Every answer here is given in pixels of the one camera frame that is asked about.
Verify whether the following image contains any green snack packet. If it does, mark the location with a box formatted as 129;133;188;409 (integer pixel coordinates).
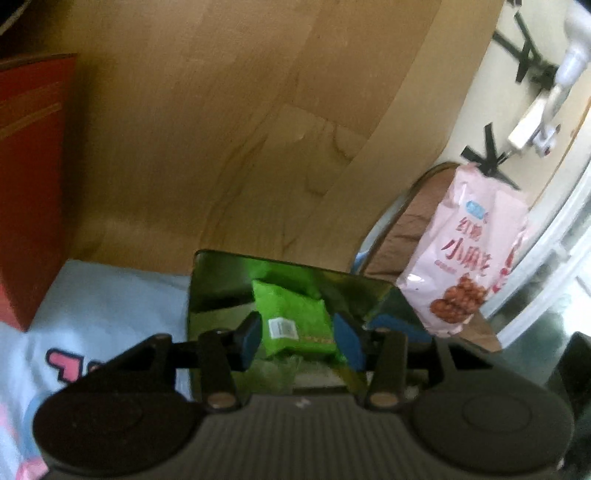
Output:
252;280;346;364

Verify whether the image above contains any brown cushioned chair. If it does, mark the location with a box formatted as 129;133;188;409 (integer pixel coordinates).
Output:
353;162;493;352

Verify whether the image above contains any red cardboard box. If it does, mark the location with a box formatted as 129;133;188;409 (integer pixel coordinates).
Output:
1;54;76;331

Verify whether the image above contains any white framed window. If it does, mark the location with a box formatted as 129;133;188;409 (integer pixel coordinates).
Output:
483;153;590;352

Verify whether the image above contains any green transparent storage bin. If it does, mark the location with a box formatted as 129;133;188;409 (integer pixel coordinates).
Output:
185;249;434;399

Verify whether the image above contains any pink twisted dough snack bag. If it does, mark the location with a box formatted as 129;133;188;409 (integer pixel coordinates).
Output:
397;164;529;337

